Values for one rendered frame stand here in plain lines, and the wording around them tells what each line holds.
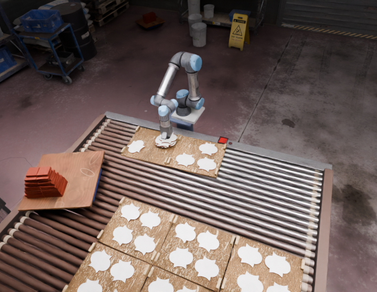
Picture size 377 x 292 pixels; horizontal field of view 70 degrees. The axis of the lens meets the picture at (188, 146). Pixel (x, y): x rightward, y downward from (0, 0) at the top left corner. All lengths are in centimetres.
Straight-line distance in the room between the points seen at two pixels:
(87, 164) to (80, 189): 23
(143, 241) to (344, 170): 255
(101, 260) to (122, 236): 18
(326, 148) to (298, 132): 39
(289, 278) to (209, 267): 46
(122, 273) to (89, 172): 77
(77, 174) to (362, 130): 349
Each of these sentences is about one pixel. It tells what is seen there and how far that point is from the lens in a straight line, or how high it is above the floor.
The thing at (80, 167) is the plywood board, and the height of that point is 104.
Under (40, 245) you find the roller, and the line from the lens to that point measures 212.
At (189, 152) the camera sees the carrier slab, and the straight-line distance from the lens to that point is 222.
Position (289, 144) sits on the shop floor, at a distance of 369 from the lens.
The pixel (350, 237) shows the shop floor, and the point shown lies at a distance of 316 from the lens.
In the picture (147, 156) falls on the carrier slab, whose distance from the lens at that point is 224.
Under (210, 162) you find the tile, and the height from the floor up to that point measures 95.
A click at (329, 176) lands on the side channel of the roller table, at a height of 95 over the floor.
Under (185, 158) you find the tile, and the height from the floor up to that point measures 95.
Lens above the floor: 260
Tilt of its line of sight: 47 degrees down
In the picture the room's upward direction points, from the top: 5 degrees counter-clockwise
